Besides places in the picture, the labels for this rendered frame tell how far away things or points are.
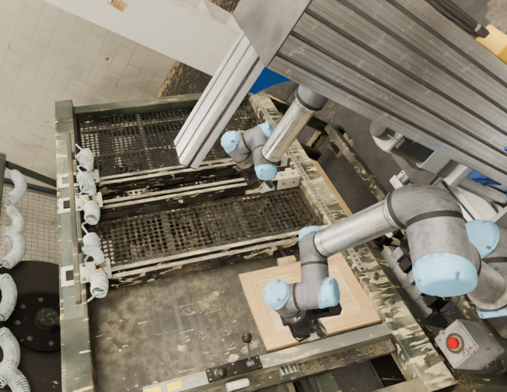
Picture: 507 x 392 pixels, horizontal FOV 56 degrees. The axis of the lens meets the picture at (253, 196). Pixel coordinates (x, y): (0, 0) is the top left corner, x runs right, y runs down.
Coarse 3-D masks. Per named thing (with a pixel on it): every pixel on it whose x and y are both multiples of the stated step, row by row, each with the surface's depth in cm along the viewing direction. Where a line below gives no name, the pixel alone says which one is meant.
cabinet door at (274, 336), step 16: (336, 256) 217; (256, 272) 207; (272, 272) 208; (288, 272) 208; (336, 272) 210; (352, 272) 210; (256, 288) 201; (352, 288) 204; (256, 304) 195; (352, 304) 198; (368, 304) 198; (256, 320) 189; (272, 320) 190; (336, 320) 191; (352, 320) 191; (368, 320) 192; (272, 336) 184; (288, 336) 184
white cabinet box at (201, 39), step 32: (64, 0) 452; (96, 0) 460; (128, 0) 469; (160, 0) 478; (192, 0) 545; (128, 32) 490; (160, 32) 500; (192, 32) 509; (224, 32) 520; (192, 64) 535
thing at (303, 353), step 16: (336, 336) 183; (352, 336) 184; (368, 336) 184; (384, 336) 185; (288, 352) 177; (304, 352) 177; (320, 352) 178; (336, 352) 182; (272, 368) 174; (160, 384) 165; (192, 384) 166; (208, 384) 167
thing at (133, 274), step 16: (256, 240) 214; (272, 240) 216; (288, 240) 215; (96, 256) 186; (176, 256) 205; (192, 256) 206; (208, 256) 206; (224, 256) 207; (240, 256) 210; (256, 256) 213; (64, 272) 190; (80, 272) 191; (112, 272) 197; (128, 272) 197; (144, 272) 198; (160, 272) 201; (176, 272) 204; (192, 272) 207; (96, 288) 195; (112, 288) 198
